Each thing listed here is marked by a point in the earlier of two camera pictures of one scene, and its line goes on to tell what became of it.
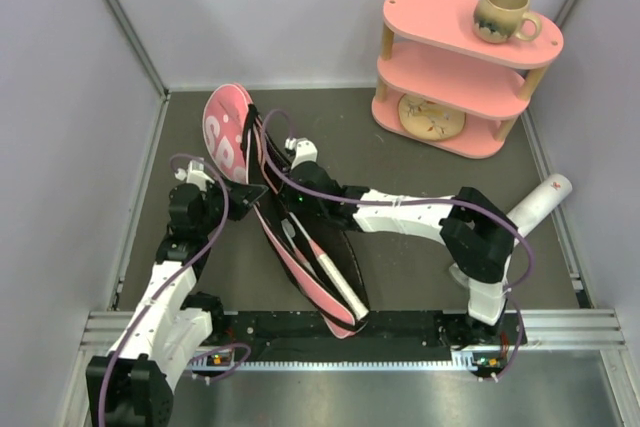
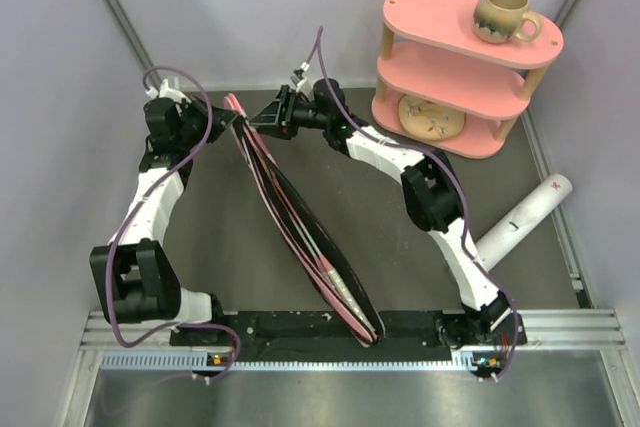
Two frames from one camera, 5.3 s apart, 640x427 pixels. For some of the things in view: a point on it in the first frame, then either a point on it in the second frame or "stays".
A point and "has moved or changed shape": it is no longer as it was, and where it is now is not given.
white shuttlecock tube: x=540 y=203 stays
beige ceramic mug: x=499 y=13 stays
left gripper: x=242 y=196 to x=220 y=118
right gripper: x=288 y=194 to x=271 y=115
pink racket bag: x=306 y=243 has moved or changed shape
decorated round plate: x=426 y=120 stays
